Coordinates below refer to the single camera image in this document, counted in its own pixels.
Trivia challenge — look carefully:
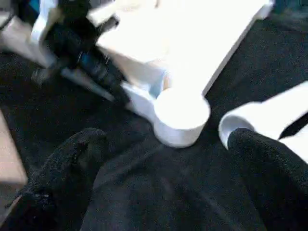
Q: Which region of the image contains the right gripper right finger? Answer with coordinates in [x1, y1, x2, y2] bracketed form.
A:
[228, 127, 308, 231]

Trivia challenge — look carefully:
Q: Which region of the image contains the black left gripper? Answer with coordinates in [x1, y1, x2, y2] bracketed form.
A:
[49, 16, 132, 109]

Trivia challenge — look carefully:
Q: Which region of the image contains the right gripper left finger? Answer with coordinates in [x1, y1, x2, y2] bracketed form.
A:
[0, 127, 107, 231]

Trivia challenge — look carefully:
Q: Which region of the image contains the white plastic table top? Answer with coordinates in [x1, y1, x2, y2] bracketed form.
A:
[88, 0, 276, 149]

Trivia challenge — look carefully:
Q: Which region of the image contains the black quilted mat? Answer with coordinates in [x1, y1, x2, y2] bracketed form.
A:
[0, 0, 308, 231]

